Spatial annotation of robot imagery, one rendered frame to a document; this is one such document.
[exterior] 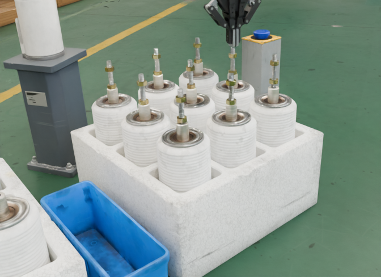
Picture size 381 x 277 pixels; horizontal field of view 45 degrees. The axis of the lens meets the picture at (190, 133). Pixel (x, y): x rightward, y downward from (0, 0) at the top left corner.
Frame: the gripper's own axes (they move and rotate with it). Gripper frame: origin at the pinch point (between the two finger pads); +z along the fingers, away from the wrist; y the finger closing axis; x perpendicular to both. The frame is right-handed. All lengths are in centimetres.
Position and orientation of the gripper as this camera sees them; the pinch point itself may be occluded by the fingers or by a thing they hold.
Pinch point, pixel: (233, 37)
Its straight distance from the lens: 100.1
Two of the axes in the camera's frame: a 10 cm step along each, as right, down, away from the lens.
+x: 4.3, 3.9, -8.1
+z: 0.5, 8.9, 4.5
